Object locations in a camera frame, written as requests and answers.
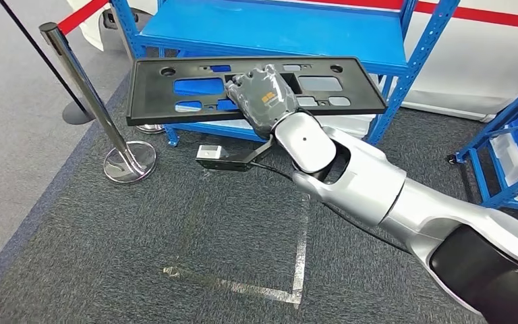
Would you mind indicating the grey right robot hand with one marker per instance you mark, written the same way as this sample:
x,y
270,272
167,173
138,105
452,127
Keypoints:
x,y
263,103

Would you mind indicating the black plastic plate part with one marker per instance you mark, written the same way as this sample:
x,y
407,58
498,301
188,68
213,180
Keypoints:
x,y
151,107

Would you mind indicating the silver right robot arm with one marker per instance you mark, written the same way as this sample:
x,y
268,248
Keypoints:
x,y
366,183

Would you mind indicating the large blue metal shelf rack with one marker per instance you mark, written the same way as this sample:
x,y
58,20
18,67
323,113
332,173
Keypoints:
x,y
263,27

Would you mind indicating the small blue metal shelf rack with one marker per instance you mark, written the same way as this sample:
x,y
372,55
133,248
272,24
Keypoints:
x,y
478,174

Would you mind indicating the white plastic bin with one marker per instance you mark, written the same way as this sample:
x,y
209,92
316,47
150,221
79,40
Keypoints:
x,y
507,161

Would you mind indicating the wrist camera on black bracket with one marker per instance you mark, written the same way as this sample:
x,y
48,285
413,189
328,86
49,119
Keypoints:
x,y
208,152

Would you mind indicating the chrome stanchion post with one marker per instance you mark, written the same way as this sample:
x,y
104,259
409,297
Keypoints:
x,y
149,129
129,163

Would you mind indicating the black stanchion post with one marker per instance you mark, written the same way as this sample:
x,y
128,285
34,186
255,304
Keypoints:
x,y
78,114

